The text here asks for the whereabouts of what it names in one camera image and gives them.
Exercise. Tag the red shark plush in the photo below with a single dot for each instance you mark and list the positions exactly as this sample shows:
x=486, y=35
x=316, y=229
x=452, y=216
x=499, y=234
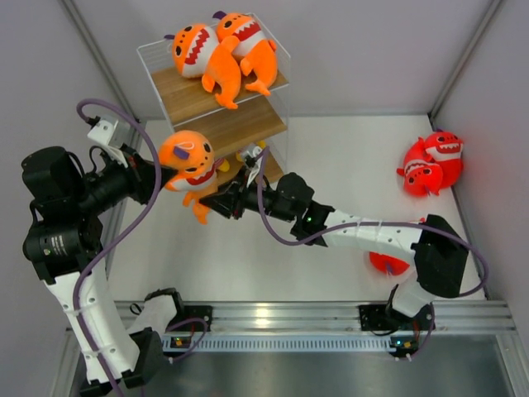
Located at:
x=422, y=176
x=446, y=149
x=388, y=265

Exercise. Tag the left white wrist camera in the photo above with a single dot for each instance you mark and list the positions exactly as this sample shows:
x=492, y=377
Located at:
x=110, y=134

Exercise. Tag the striped yellow-footed plush left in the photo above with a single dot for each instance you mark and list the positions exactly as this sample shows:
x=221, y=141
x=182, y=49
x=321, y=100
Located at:
x=222, y=165

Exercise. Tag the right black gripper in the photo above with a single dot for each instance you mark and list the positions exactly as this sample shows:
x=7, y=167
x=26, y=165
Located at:
x=226, y=203

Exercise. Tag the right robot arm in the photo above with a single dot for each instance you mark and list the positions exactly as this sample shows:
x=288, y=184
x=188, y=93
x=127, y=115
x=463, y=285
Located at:
x=432, y=247

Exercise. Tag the white slotted cable duct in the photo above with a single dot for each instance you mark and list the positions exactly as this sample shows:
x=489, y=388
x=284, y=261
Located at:
x=291, y=343

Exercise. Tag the striped yellow-footed plush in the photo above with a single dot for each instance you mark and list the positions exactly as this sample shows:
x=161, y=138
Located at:
x=222, y=165
x=253, y=149

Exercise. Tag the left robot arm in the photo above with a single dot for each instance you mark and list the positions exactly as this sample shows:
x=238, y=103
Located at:
x=64, y=246

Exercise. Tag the white wire wooden shelf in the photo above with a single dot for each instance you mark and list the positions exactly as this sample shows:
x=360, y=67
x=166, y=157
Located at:
x=187, y=106

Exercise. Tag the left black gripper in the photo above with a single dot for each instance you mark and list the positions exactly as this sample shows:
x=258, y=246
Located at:
x=140, y=179

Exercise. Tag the aluminium mounting rail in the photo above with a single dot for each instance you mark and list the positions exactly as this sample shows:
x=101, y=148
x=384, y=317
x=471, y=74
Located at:
x=451, y=317

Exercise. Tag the striped yellow-footed plush right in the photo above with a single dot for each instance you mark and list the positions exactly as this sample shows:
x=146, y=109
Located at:
x=253, y=149

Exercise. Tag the large orange shark plush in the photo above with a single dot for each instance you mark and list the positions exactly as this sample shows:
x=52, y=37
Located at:
x=197, y=52

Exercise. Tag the red shark plush front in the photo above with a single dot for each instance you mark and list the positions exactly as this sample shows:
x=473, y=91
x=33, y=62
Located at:
x=388, y=265

